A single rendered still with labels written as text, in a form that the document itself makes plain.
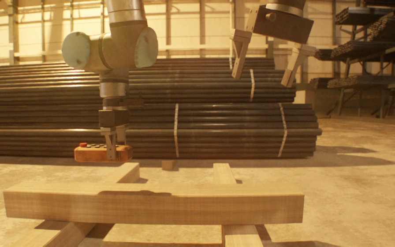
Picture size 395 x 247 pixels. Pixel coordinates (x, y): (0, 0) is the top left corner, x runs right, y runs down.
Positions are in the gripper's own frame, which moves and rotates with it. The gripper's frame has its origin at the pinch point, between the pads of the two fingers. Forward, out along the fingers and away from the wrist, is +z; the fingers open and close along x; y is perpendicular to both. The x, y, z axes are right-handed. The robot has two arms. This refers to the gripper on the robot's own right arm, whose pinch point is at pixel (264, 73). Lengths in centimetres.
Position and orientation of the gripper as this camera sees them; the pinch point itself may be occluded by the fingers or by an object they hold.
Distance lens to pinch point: 51.0
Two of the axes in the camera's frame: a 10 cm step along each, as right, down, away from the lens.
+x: 9.8, 0.9, 1.9
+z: -1.7, 8.8, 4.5
